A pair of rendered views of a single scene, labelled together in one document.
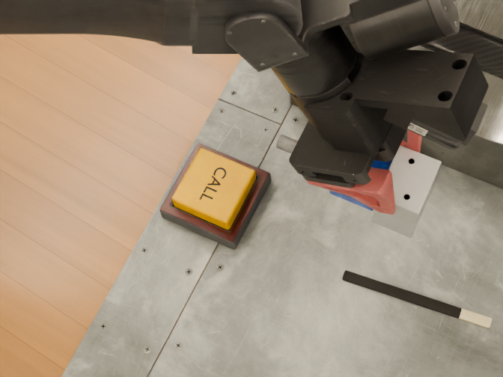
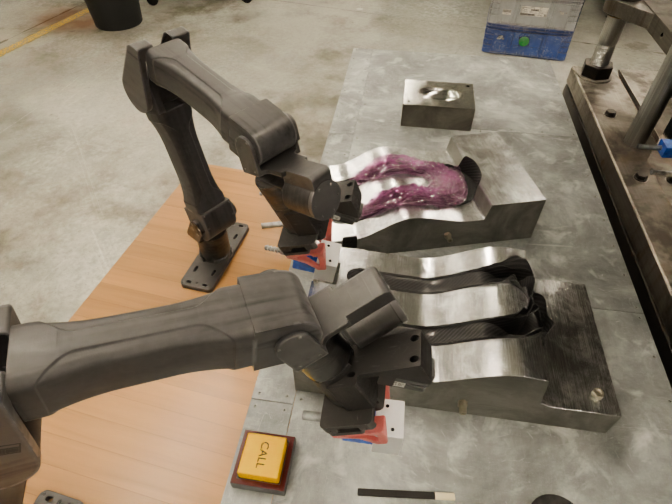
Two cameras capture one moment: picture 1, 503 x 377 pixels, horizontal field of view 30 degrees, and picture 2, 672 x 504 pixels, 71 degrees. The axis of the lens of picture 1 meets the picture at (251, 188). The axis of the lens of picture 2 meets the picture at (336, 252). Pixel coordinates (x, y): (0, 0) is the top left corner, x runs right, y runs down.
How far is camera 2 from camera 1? 0.14 m
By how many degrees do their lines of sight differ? 24
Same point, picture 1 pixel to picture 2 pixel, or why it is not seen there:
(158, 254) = not seen: outside the picture
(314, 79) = (329, 369)
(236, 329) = not seen: outside the picture
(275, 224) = (306, 470)
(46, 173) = (146, 478)
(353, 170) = (365, 421)
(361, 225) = (358, 455)
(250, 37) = (292, 350)
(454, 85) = (417, 351)
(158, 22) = (230, 354)
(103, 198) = (189, 485)
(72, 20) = (169, 367)
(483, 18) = not seen: hidden behind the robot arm
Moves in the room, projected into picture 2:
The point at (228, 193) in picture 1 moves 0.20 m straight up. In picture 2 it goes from (273, 458) to (256, 391)
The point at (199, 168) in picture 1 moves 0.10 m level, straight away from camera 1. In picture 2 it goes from (251, 446) to (224, 393)
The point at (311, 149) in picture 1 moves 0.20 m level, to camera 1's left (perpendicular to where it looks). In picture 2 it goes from (332, 414) to (151, 495)
